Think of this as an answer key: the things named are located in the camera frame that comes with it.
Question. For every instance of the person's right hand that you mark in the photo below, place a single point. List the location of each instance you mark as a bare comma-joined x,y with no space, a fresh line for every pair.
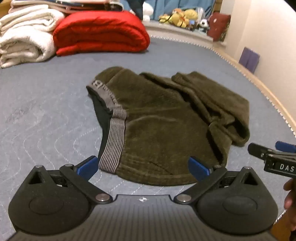
291,194

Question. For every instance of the panda plush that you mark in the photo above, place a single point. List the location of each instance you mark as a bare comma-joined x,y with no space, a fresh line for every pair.
204,23

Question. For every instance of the white folded blanket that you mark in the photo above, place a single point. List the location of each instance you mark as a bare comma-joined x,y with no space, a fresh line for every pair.
25,39

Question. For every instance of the small yellow plush toy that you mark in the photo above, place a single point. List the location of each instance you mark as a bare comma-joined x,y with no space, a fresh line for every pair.
165,19

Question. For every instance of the yellow bear plush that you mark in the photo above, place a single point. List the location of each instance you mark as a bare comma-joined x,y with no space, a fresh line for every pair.
190,15

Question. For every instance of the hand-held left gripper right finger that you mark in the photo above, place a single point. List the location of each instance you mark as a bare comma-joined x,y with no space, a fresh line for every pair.
197,168

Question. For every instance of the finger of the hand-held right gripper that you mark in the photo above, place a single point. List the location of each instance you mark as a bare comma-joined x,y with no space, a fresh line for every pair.
285,146
256,150

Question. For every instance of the grey quilted mattress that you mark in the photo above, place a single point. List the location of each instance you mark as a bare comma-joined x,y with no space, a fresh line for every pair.
46,104

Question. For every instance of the purple paper sheet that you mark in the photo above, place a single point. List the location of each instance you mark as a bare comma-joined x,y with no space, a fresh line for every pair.
249,59

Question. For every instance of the dark red cushion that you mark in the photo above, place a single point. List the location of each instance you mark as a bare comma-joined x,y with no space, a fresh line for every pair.
218,26

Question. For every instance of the red folded quilt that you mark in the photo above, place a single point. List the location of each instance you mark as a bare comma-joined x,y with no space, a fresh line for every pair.
101,34

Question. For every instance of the star print folded blanket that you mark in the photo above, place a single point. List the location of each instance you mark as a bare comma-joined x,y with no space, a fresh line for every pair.
69,5

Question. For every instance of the teal shark plush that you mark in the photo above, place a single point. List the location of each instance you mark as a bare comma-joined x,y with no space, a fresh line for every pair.
136,9

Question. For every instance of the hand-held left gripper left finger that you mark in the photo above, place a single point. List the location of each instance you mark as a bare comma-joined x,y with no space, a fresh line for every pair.
88,168

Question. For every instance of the white plush toy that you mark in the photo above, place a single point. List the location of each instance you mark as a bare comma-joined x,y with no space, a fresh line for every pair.
147,11

